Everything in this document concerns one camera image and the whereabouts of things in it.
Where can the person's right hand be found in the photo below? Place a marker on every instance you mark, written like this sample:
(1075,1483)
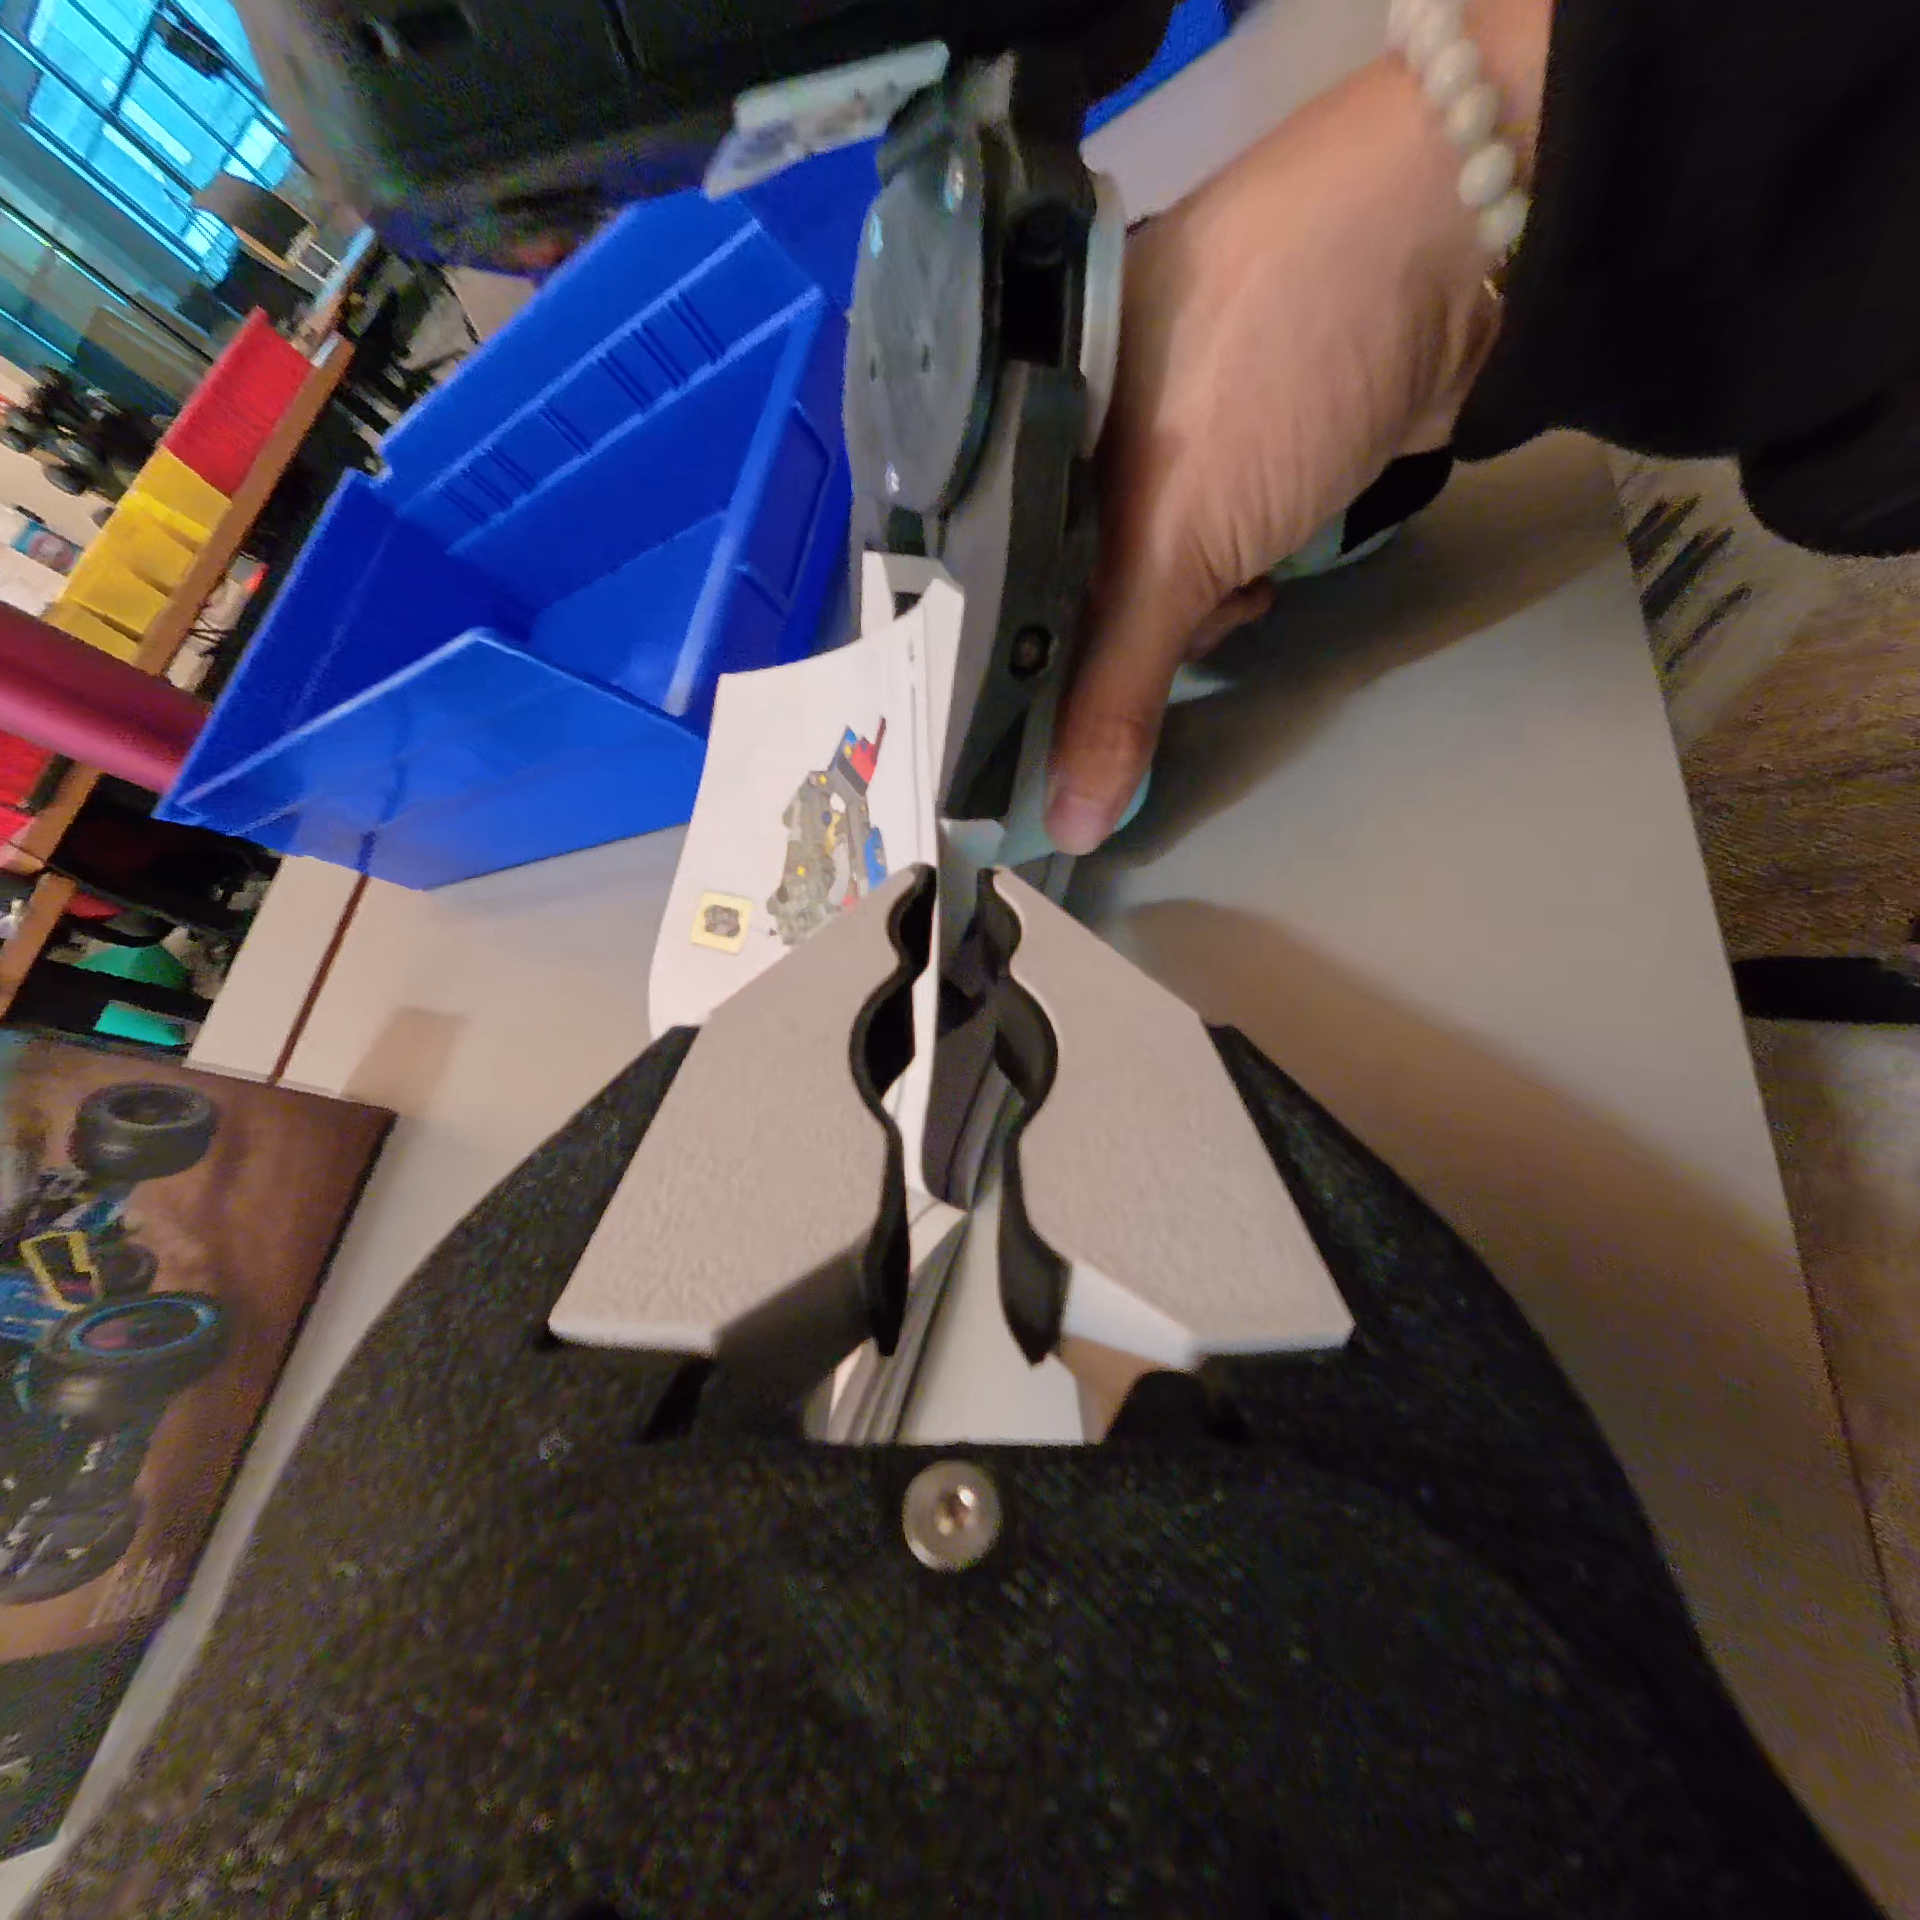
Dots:
(1276,344)

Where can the maroon bottle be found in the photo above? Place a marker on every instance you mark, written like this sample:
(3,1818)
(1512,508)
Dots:
(89,699)

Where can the lego set box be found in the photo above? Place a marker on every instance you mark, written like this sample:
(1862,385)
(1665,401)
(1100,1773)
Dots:
(180,1351)

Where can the red storage bin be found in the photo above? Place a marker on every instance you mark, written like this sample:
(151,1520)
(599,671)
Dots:
(23,796)
(239,391)

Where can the wooden shelf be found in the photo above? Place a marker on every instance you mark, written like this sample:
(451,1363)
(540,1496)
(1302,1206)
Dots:
(286,435)

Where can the yellow storage bin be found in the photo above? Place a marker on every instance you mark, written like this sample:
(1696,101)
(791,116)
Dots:
(136,554)

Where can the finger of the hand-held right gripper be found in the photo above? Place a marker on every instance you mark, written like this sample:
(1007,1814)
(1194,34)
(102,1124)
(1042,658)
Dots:
(1000,849)
(937,646)

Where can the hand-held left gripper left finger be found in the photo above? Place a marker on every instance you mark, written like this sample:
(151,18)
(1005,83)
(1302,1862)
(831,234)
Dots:
(737,1186)

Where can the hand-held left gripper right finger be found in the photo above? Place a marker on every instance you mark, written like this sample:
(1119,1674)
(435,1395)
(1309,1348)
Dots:
(1171,1186)

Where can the lego instruction booklet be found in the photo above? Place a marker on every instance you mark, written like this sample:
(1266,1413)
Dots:
(780,719)

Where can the black toy car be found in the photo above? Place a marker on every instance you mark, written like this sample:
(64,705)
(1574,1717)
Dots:
(76,435)

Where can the blue bin with white label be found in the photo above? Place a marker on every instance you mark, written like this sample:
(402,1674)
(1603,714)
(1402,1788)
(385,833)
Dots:
(1186,46)

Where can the blue plastic storage bin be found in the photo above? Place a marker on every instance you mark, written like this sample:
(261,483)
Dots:
(451,779)
(600,299)

